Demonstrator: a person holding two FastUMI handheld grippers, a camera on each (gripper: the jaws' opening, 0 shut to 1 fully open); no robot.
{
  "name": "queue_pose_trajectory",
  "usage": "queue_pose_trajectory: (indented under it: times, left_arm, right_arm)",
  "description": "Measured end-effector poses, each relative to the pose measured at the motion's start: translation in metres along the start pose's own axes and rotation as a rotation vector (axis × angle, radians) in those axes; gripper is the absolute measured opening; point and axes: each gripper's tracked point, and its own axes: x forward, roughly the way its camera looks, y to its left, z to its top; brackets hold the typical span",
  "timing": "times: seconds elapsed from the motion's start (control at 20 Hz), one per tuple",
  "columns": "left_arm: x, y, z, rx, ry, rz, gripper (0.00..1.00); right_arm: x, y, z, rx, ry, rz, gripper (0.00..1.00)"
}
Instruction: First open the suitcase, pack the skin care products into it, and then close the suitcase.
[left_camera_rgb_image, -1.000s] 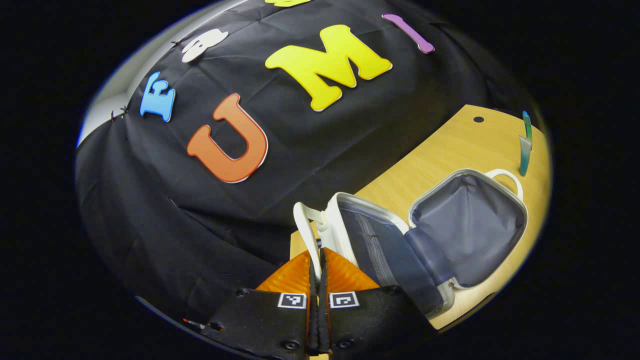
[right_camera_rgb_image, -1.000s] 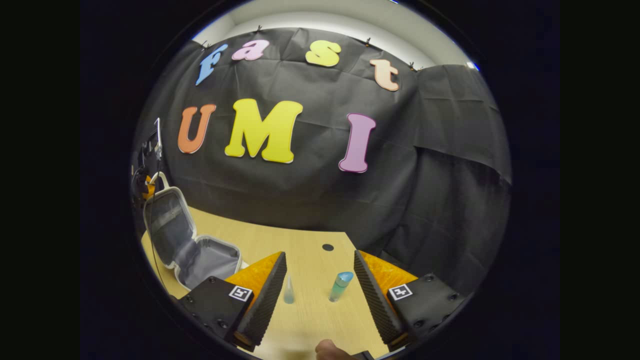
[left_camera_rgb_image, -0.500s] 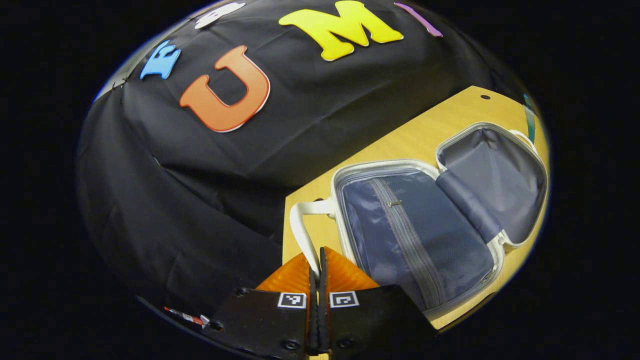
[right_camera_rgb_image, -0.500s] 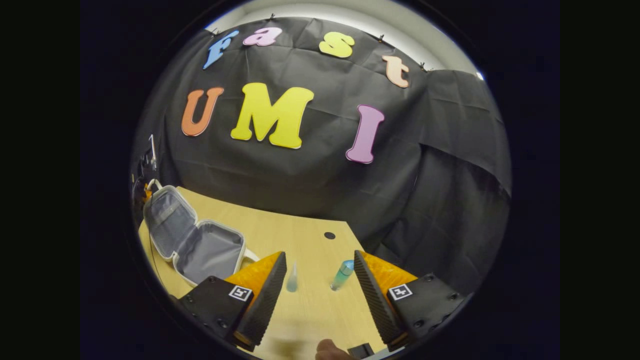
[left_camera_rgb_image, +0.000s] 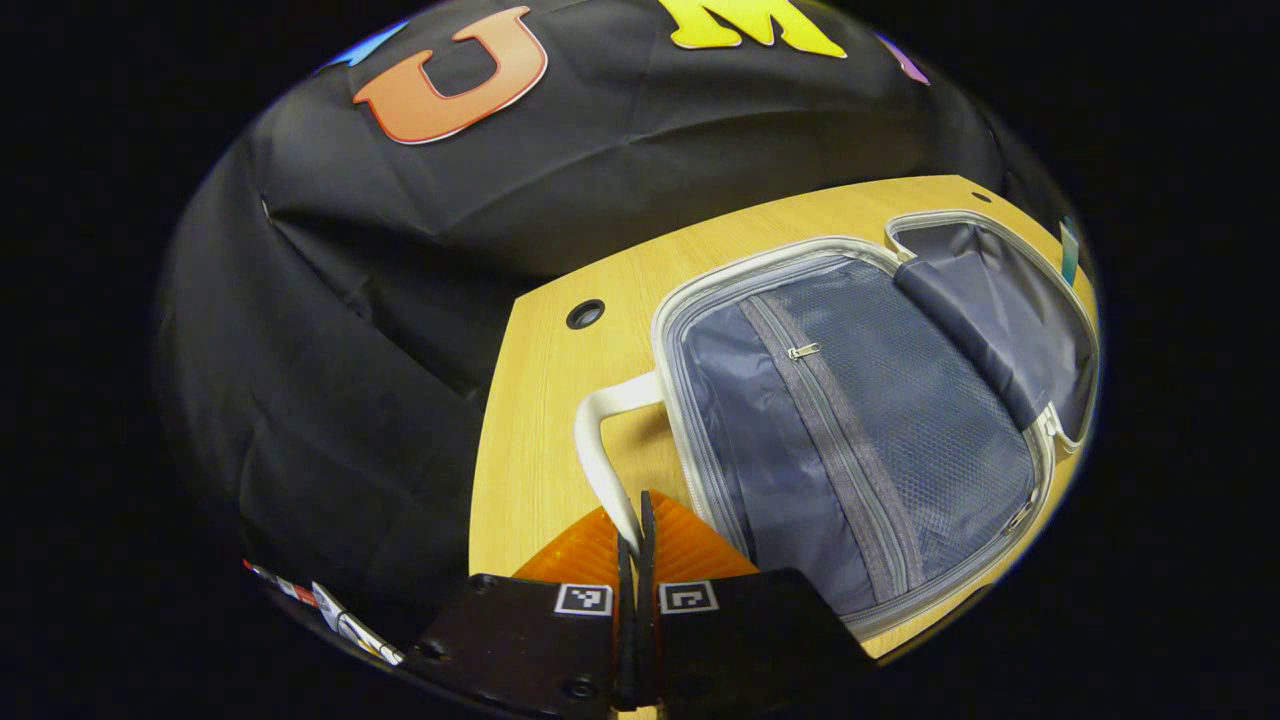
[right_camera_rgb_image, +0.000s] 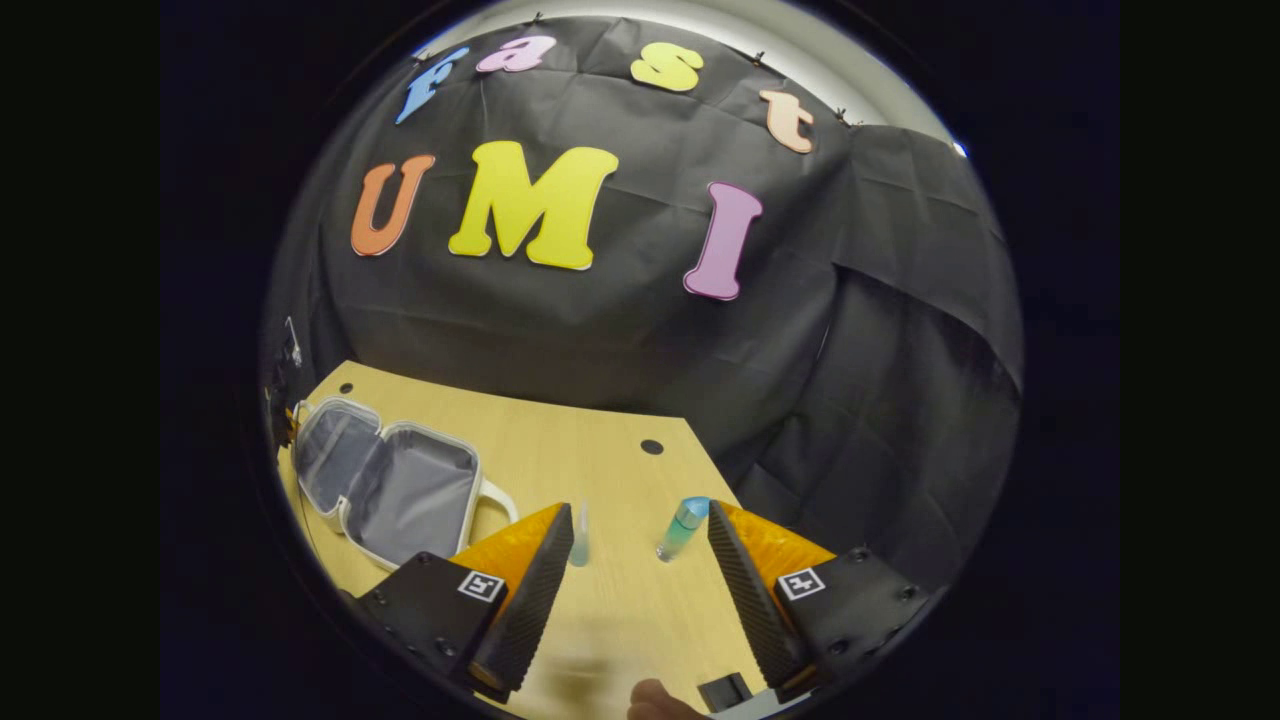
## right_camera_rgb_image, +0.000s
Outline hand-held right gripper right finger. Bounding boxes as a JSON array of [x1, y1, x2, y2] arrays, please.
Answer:
[[707, 500, 933, 701]]

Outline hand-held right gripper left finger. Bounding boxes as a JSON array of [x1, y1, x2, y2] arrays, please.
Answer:
[[350, 502, 576, 704]]

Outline blue capped bottle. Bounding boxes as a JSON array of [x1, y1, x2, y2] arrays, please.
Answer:
[[656, 496, 712, 564]]

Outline white suitcase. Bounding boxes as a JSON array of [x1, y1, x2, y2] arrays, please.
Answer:
[[292, 397, 520, 573]]

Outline black backdrop cloth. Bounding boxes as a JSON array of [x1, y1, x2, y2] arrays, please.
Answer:
[[262, 15, 1024, 591]]

